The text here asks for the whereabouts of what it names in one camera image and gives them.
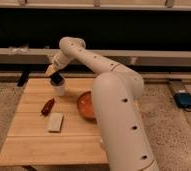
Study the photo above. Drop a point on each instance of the orange bowl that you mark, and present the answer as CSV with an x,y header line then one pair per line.
x,y
85,107

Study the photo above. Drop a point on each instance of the white ceramic cup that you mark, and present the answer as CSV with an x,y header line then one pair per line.
x,y
59,88

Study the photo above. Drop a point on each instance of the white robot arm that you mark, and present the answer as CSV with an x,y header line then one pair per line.
x,y
114,92

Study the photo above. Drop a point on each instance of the black table leg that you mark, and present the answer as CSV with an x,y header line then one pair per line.
x,y
24,76

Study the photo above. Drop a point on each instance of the white rectangular block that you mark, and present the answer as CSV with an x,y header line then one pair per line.
x,y
55,122

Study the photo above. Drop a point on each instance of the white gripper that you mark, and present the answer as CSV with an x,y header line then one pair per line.
x,y
50,70

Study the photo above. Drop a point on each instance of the red chili pepper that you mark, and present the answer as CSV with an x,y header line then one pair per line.
x,y
47,107

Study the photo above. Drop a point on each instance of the blue device on floor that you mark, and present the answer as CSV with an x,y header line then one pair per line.
x,y
183,100

